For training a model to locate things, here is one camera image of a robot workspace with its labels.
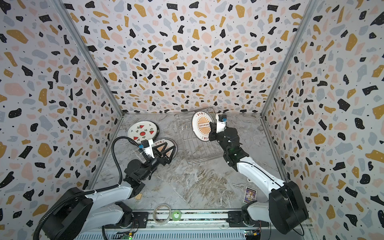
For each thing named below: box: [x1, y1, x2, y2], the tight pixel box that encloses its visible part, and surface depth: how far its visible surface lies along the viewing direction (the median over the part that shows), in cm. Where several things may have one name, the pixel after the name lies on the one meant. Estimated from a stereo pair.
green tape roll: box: [171, 209, 182, 222], surface depth 77 cm
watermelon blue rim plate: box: [127, 120, 160, 146], surface depth 109 cm
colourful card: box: [243, 186, 257, 204], surface depth 83 cm
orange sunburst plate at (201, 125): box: [191, 110, 214, 142], surface depth 86 cm
